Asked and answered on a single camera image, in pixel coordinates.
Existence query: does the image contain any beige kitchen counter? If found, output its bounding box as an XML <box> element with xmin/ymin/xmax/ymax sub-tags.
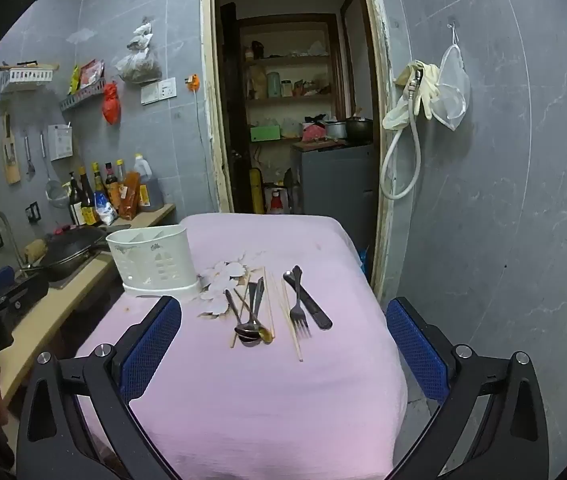
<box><xmin>0</xmin><ymin>203</ymin><xmax>177</xmax><ymax>407</ymax></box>

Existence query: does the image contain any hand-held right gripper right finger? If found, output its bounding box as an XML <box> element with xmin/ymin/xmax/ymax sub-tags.
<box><xmin>386</xmin><ymin>297</ymin><xmax>550</xmax><ymax>480</ymax></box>

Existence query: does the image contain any black handled silver fork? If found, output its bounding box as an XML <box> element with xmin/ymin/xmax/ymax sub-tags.
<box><xmin>283</xmin><ymin>271</ymin><xmax>312</xmax><ymax>339</ymax></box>

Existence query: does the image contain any dark sauce bottle red label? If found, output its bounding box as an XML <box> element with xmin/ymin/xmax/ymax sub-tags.
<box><xmin>104</xmin><ymin>162</ymin><xmax>120</xmax><ymax>206</ymax></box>

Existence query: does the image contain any steel sink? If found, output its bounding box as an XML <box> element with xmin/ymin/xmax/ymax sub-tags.
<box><xmin>16</xmin><ymin>247</ymin><xmax>115</xmax><ymax>291</ymax></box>

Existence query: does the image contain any yellow sponge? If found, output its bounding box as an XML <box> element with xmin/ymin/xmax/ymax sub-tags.
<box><xmin>24</xmin><ymin>240</ymin><xmax>47</xmax><ymax>267</ymax></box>

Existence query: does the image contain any pink tablecloth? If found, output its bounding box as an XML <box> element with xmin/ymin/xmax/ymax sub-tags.
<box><xmin>71</xmin><ymin>214</ymin><xmax>409</xmax><ymax>468</ymax></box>

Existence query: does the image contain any cream rubber glove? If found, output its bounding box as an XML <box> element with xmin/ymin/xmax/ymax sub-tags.
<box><xmin>382</xmin><ymin>60</ymin><xmax>427</xmax><ymax>131</ymax></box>
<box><xmin>413</xmin><ymin>64</ymin><xmax>445</xmax><ymax>121</ymax></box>

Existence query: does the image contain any white hose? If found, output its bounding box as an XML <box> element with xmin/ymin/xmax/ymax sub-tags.
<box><xmin>379</xmin><ymin>72</ymin><xmax>423</xmax><ymax>201</ymax></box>

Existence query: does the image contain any black handled silver spoon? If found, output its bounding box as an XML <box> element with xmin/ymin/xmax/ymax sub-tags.
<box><xmin>238</xmin><ymin>277</ymin><xmax>266</xmax><ymax>348</ymax></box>
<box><xmin>224</xmin><ymin>289</ymin><xmax>259</xmax><ymax>338</ymax></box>

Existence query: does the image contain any black handled gold spoon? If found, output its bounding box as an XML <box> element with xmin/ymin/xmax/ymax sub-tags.
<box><xmin>236</xmin><ymin>287</ymin><xmax>274</xmax><ymax>345</ymax></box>

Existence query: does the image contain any dark cooking pot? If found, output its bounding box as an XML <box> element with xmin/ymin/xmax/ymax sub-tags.
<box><xmin>345</xmin><ymin>116</ymin><xmax>373</xmax><ymax>144</ymax></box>

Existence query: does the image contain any wooden shelf unit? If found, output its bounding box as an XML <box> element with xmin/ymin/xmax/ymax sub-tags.
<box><xmin>238</xmin><ymin>15</ymin><xmax>345</xmax><ymax>147</ymax></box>

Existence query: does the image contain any grey metal wall rack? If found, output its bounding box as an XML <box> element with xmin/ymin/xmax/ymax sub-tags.
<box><xmin>60</xmin><ymin>77</ymin><xmax>107</xmax><ymax>112</ymax></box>

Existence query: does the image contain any grey fridge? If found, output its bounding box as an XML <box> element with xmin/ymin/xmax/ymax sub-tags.
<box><xmin>291</xmin><ymin>142</ymin><xmax>379</xmax><ymax>262</ymax></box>

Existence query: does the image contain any worn door frame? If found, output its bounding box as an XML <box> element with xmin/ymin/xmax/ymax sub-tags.
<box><xmin>200</xmin><ymin>0</ymin><xmax>397</xmax><ymax>302</ymax></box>

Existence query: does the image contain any red food packet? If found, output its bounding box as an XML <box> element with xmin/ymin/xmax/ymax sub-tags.
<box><xmin>78</xmin><ymin>59</ymin><xmax>105</xmax><ymax>92</ymax></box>

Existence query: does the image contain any black knife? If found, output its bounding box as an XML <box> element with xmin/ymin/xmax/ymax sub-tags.
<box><xmin>292</xmin><ymin>265</ymin><xmax>333</xmax><ymax>331</ymax></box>

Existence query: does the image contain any white power cord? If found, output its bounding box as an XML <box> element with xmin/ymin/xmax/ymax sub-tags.
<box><xmin>194</xmin><ymin>92</ymin><xmax>215</xmax><ymax>211</ymax></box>

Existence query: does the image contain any dark bottle black cap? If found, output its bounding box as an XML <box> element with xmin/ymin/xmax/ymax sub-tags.
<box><xmin>68</xmin><ymin>172</ymin><xmax>87</xmax><ymax>226</ymax></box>

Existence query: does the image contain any white and blue bag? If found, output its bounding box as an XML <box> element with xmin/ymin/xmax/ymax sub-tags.
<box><xmin>94</xmin><ymin>202</ymin><xmax>119</xmax><ymax>226</ymax></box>

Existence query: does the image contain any metal mesh strainer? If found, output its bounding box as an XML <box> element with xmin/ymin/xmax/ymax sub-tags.
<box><xmin>40</xmin><ymin>132</ymin><xmax>71</xmax><ymax>209</ymax></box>

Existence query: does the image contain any yellow cylinder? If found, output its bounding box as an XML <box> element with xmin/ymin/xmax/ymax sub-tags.
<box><xmin>248</xmin><ymin>169</ymin><xmax>263</xmax><ymax>214</ymax></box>

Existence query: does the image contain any white mesh bag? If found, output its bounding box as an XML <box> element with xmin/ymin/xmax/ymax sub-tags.
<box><xmin>431</xmin><ymin>25</ymin><xmax>471</xmax><ymax>132</ymax></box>

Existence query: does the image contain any red plastic bag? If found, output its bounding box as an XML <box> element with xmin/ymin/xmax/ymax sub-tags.
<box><xmin>102</xmin><ymin>81</ymin><xmax>120</xmax><ymax>126</ymax></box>

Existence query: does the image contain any tall bottle yellow cap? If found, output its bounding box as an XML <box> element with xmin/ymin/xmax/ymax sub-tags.
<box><xmin>91</xmin><ymin>162</ymin><xmax>108</xmax><ymax>211</ymax></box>

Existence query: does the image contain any white plastic utensil holder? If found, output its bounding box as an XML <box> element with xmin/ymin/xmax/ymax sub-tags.
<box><xmin>107</xmin><ymin>225</ymin><xmax>200</xmax><ymax>298</ymax></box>

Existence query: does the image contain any white paper wall box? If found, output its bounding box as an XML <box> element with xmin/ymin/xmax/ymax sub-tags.
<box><xmin>47</xmin><ymin>122</ymin><xmax>74</xmax><ymax>162</ymax></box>

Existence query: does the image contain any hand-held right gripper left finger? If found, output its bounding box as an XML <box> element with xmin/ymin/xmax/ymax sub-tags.
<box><xmin>16</xmin><ymin>296</ymin><xmax>184</xmax><ymax>480</ymax></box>

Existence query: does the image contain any clear hanging plastic bag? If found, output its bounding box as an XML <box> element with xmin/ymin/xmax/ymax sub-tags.
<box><xmin>115</xmin><ymin>19</ymin><xmax>163</xmax><ymax>83</ymax></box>

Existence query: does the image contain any white wire basket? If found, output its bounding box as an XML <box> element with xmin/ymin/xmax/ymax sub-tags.
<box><xmin>0</xmin><ymin>62</ymin><xmax>59</xmax><ymax>94</ymax></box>

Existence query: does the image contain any wooden knife board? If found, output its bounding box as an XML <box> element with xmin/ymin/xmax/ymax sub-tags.
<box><xmin>2</xmin><ymin>112</ymin><xmax>22</xmax><ymax>186</ymax></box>

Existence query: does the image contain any large cooking oil jug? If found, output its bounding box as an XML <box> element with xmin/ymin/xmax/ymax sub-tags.
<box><xmin>132</xmin><ymin>154</ymin><xmax>165</xmax><ymax>212</ymax></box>

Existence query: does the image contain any black wok with lid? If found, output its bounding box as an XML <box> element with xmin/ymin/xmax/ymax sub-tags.
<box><xmin>22</xmin><ymin>227</ymin><xmax>110</xmax><ymax>282</ymax></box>

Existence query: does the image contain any soy sauce bottle gold cap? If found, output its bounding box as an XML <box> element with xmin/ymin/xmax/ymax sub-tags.
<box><xmin>80</xmin><ymin>167</ymin><xmax>99</xmax><ymax>226</ymax></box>

